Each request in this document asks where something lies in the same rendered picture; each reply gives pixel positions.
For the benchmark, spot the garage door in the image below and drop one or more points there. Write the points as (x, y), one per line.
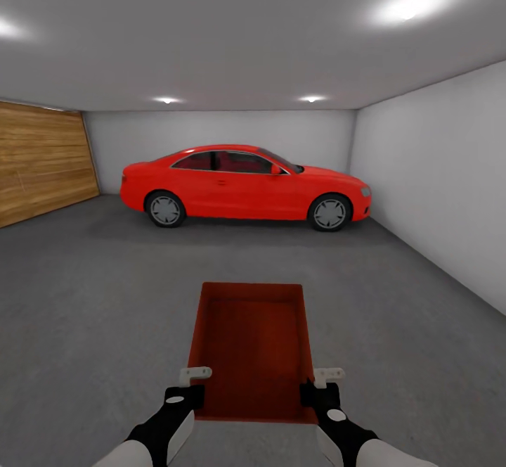
(45, 161)

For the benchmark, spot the storage box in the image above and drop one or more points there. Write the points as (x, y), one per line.
(254, 337)

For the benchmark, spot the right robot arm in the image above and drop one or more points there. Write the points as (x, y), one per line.
(343, 442)

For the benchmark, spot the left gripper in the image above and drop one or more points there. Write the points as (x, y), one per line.
(195, 392)

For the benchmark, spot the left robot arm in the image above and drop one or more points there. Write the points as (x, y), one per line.
(156, 442)

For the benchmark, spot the car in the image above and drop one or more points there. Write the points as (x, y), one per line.
(242, 182)

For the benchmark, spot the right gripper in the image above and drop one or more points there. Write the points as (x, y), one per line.
(310, 395)

